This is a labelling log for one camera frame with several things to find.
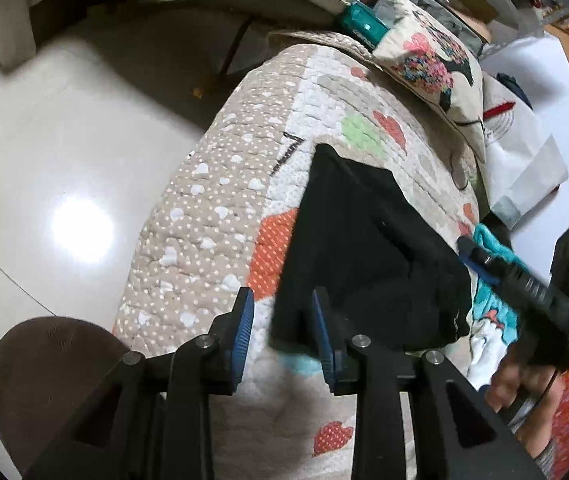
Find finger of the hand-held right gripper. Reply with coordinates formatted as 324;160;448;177
462;255;515;297
457;236;554;312

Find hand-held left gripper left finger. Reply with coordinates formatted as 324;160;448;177
24;287;256;480

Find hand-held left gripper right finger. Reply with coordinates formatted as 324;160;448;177
311;287;546;480

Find black pants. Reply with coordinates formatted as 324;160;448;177
268;143;473;357

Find person's right hand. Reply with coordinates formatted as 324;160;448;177
484;344;565;423

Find teal printed cloth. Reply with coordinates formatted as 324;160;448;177
468;223;525;341

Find quilted patchwork blanket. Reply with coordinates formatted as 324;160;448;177
112;30;520;480

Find white paper bag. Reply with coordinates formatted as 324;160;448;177
479;71;569;227

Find person's red patterned clothing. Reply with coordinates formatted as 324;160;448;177
524;372;569;480

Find printed floral cushion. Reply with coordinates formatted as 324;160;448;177
370;0;488;162

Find teal box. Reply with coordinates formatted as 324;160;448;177
333;2;395;47

